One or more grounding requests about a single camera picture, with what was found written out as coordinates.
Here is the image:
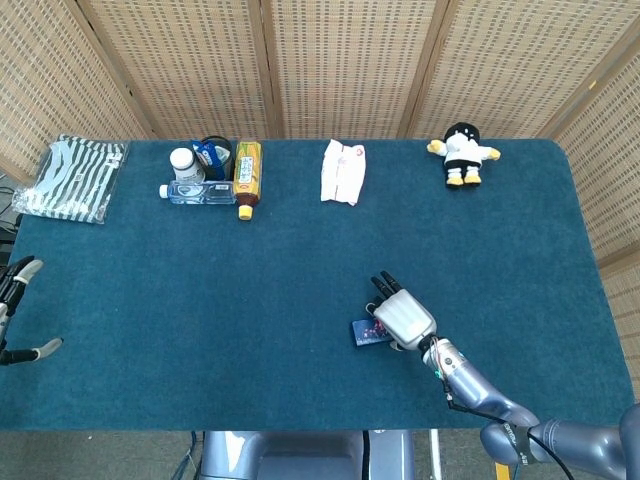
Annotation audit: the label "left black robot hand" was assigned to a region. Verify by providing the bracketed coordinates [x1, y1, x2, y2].
[0, 255, 65, 367]

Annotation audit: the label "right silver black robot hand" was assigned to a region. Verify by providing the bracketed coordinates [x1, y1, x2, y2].
[366, 270, 438, 351]

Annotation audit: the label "blue cardboard glasses case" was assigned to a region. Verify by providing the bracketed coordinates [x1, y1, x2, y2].
[351, 318, 395, 347]

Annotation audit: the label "striped shirt in plastic bag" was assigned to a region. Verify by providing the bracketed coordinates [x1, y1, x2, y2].
[10, 133, 130, 226]

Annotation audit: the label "white table leg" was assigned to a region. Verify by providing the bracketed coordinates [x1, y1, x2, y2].
[428, 428, 444, 480]

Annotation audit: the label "white tissue pack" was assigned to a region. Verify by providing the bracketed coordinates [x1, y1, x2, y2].
[319, 138, 369, 207]

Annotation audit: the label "black and white plush toy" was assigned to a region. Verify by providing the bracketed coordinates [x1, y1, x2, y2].
[426, 123, 502, 190]

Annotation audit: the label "blue-grey robot torso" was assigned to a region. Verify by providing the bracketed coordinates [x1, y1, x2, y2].
[197, 429, 416, 480]

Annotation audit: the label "teal table carpet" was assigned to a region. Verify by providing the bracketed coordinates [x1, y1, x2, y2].
[0, 138, 636, 432]

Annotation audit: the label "clear water bottle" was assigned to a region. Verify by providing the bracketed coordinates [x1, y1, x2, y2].
[158, 179, 239, 206]

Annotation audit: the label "white plastic jar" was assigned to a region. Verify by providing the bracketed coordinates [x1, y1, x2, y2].
[168, 147, 206, 184]

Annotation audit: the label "tea bottle with yellow cap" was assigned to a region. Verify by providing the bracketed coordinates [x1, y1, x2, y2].
[232, 140, 264, 222]

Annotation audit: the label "blue Oreo cookie pack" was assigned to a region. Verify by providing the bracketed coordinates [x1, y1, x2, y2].
[191, 140, 226, 169]

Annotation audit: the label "black mesh pen holder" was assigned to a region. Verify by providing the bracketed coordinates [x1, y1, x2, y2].
[199, 134, 236, 182]

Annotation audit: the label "woven bamboo folding screen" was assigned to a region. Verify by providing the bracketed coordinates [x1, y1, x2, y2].
[0, 0, 640, 401]

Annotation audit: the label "black floor cables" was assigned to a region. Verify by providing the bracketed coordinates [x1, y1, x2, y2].
[0, 184, 21, 224]

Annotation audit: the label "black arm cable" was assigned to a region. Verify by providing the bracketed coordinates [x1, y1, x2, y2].
[446, 393, 577, 480]

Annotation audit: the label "blue and white cable bundle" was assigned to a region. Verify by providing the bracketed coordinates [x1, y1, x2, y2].
[172, 430, 205, 480]

